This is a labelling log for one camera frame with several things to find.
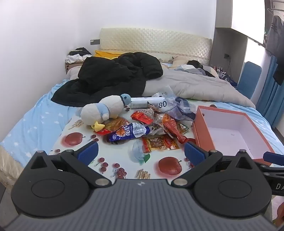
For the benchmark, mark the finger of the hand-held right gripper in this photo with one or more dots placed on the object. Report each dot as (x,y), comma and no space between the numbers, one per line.
(269,170)
(273,157)

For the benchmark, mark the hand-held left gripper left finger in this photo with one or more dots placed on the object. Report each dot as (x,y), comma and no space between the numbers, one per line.
(88,152)

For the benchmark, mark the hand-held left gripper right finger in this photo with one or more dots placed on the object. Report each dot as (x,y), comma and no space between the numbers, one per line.
(193,153)

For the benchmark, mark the orange cardboard box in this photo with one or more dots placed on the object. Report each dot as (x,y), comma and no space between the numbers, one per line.
(199,133)

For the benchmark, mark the pile of snack packets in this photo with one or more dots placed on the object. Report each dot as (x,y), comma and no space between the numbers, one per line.
(170,126)

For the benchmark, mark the red orange spicy strip packet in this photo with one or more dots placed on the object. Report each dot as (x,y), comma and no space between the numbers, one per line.
(115,124)

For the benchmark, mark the blue snack packet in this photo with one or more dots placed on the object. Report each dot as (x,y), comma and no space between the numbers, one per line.
(124,133)

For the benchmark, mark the fruit printed plastic tablecloth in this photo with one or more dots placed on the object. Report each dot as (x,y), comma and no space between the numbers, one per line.
(124,160)

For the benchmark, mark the white plush duck toy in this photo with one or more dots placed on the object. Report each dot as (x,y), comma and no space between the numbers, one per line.
(106,108)

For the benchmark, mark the clear printed plastic bag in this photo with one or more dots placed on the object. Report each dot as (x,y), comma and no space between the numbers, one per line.
(177,108)

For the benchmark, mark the blue curtain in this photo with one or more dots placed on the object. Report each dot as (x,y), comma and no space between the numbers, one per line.
(270,100)

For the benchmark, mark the light blue bedsheet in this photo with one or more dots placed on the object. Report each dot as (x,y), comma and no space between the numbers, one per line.
(33,120)

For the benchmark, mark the grey quilt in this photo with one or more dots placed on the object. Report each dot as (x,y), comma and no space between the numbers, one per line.
(188,84)

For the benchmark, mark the white spray can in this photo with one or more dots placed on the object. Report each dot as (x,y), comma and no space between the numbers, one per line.
(139,102)

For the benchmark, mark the black padded jacket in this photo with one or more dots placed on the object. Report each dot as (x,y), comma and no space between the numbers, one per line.
(99,75)

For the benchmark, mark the beige lace bed skirt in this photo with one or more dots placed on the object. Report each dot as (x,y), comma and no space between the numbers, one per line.
(8,164)

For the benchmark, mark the blue chair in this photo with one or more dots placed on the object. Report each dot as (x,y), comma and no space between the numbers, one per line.
(249,77)

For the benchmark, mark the dark plaid clothes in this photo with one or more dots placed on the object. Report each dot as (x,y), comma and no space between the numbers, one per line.
(199,67)

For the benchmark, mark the brown cardboard box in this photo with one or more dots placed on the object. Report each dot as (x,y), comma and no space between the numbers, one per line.
(72,67)

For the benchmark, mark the row of small bottles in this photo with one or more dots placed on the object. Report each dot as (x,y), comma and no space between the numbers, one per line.
(221,71)

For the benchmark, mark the pink pillow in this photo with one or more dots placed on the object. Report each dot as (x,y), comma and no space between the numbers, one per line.
(179,60)

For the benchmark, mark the heap of folded clothes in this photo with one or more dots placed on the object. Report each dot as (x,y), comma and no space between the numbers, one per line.
(76,55)

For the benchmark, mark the yellow pillow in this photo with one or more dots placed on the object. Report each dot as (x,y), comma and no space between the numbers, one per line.
(104,53)

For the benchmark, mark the hanging dark clothes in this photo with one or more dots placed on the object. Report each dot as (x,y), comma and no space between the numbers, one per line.
(275,40)

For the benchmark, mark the cream quilted headboard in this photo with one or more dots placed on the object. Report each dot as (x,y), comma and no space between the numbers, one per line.
(155,40)

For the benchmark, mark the black wall socket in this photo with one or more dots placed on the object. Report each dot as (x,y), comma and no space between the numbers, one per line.
(226,55)

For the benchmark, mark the grey wall socket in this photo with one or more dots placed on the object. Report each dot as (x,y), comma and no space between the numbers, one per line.
(95,41)

